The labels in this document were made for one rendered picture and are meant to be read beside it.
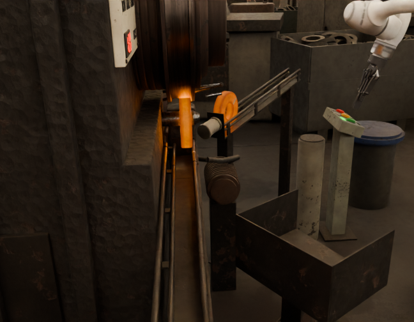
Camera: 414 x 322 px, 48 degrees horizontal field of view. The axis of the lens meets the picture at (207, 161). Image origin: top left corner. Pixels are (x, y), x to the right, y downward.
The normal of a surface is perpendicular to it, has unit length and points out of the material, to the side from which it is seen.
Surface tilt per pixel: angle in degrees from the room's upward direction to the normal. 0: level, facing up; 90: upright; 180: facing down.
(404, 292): 0
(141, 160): 0
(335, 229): 90
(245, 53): 90
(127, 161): 0
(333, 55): 90
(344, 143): 90
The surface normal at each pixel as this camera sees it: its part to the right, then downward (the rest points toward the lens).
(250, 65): -0.19, 0.36
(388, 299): -0.02, -0.93
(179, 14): 0.05, 0.31
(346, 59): 0.31, 0.34
